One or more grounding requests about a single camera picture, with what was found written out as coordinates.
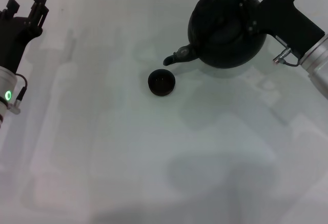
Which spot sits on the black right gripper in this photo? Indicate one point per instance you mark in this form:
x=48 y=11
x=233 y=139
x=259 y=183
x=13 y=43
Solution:
x=289 y=21

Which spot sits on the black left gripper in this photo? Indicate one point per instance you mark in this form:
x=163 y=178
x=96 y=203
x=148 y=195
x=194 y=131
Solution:
x=14 y=37

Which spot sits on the small black teacup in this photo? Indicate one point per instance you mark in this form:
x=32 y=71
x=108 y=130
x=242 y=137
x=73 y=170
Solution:
x=162 y=83

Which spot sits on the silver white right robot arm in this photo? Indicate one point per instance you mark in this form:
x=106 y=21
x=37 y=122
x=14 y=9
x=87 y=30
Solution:
x=317 y=62

